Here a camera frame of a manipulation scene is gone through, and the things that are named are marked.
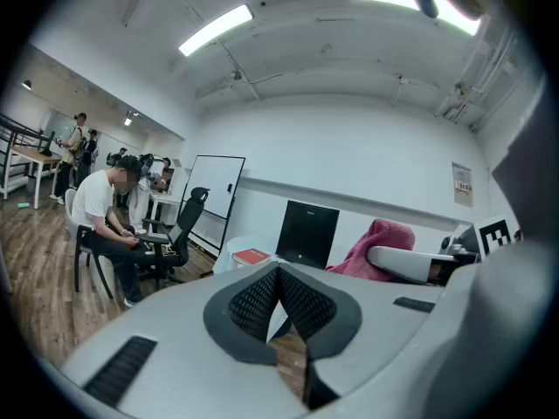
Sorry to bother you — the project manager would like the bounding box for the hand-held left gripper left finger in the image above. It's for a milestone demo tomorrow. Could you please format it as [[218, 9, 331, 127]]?
[[59, 260, 309, 419]]

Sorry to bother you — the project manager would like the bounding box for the whiteboard on black stand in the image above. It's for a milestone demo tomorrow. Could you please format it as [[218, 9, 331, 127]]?
[[179, 154, 246, 261]]

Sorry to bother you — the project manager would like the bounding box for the wall poster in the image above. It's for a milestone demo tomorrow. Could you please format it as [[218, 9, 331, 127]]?
[[452, 161, 474, 209]]

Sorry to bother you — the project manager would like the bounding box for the black office chair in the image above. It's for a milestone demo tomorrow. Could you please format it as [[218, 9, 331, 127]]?
[[139, 186, 210, 292]]

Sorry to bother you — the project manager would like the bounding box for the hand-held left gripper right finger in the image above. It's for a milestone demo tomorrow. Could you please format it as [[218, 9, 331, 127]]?
[[277, 260, 446, 412]]

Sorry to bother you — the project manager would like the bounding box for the red printed folder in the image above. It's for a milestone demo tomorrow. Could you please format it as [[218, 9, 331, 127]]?
[[231, 247, 273, 266]]

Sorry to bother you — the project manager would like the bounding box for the black mini fridge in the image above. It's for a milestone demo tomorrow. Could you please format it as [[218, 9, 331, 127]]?
[[274, 199, 341, 271]]

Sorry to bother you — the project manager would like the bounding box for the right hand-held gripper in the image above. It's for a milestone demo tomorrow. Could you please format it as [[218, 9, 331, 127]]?
[[366, 214, 521, 287]]

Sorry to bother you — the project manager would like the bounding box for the pink cloth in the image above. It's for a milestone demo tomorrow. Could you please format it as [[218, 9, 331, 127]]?
[[325, 218, 416, 283]]

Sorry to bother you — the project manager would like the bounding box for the white desk wooden top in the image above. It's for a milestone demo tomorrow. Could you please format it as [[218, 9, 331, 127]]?
[[0, 145, 62, 211]]

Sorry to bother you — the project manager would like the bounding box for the round table with light tablecloth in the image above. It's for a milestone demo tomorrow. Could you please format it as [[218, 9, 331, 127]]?
[[213, 236, 333, 278]]

